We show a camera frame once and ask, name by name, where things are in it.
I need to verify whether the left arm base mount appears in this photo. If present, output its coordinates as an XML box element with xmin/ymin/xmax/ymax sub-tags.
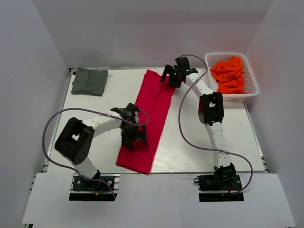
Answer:
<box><xmin>69</xmin><ymin>174</ymin><xmax>120</xmax><ymax>202</ymax></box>

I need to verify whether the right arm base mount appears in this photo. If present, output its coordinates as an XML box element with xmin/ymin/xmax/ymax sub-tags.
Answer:
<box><xmin>193</xmin><ymin>175</ymin><xmax>244</xmax><ymax>202</ymax></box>

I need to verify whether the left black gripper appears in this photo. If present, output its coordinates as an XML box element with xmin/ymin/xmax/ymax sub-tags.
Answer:
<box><xmin>120</xmin><ymin>122</ymin><xmax>148</xmax><ymax>150</ymax></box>

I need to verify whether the folded grey t shirt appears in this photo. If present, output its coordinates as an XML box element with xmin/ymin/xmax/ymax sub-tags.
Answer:
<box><xmin>71</xmin><ymin>67</ymin><xmax>108</xmax><ymax>96</ymax></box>

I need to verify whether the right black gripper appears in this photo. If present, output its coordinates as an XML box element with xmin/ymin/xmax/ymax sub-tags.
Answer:
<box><xmin>159</xmin><ymin>65</ymin><xmax>182</xmax><ymax>88</ymax></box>

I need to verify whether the white plastic basket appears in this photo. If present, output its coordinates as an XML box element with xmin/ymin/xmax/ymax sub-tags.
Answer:
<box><xmin>205</xmin><ymin>52</ymin><xmax>259</xmax><ymax>101</ymax></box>

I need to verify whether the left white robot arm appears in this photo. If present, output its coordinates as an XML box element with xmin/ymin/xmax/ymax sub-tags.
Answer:
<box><xmin>54</xmin><ymin>103</ymin><xmax>149</xmax><ymax>190</ymax></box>

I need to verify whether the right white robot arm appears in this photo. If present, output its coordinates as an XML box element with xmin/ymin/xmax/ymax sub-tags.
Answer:
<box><xmin>160</xmin><ymin>55</ymin><xmax>236</xmax><ymax>190</ymax></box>

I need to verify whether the orange t shirt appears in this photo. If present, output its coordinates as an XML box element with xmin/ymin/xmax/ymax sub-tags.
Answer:
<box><xmin>209</xmin><ymin>56</ymin><xmax>246</xmax><ymax>94</ymax></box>

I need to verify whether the red t shirt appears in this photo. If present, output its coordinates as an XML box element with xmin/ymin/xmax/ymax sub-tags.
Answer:
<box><xmin>116</xmin><ymin>70</ymin><xmax>175</xmax><ymax>174</ymax></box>

